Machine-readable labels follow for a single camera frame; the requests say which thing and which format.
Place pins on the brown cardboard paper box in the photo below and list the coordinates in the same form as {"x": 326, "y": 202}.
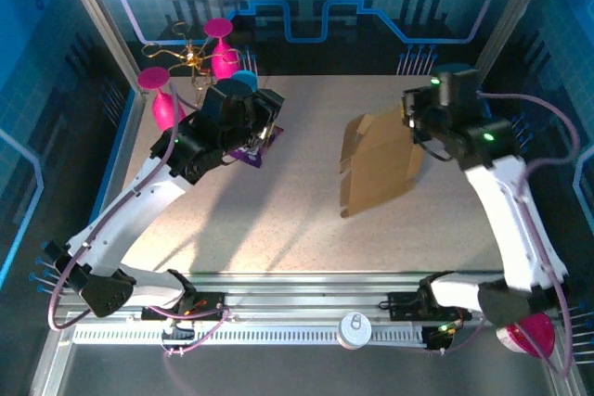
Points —
{"x": 376, "y": 164}

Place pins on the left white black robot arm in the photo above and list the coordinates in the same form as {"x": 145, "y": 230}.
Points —
{"x": 125, "y": 210}

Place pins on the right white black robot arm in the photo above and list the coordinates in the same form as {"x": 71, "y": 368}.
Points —
{"x": 506, "y": 220}

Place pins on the shiny purple snack packet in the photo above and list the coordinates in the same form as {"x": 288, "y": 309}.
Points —
{"x": 248, "y": 155}

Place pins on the blue plastic goblet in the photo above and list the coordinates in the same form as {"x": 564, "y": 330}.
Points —
{"x": 246, "y": 78}

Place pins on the pink plastic goblet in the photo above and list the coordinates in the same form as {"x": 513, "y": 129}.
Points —
{"x": 162, "y": 113}
{"x": 225, "y": 62}

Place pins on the small controller board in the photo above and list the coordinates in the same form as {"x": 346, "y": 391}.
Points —
{"x": 441, "y": 335}
{"x": 178, "y": 335}

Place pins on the white drink can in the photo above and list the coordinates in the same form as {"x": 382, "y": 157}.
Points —
{"x": 354, "y": 328}

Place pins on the aluminium frame post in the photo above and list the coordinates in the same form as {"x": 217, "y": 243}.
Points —
{"x": 103, "y": 20}
{"x": 508, "y": 20}

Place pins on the aluminium table side rail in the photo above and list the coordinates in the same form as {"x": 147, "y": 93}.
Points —
{"x": 123, "y": 141}

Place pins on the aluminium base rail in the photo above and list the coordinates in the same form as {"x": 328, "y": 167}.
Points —
{"x": 301, "y": 289}

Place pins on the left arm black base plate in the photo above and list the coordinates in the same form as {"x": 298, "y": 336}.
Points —
{"x": 209, "y": 301}

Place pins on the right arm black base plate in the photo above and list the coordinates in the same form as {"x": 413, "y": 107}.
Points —
{"x": 404, "y": 305}

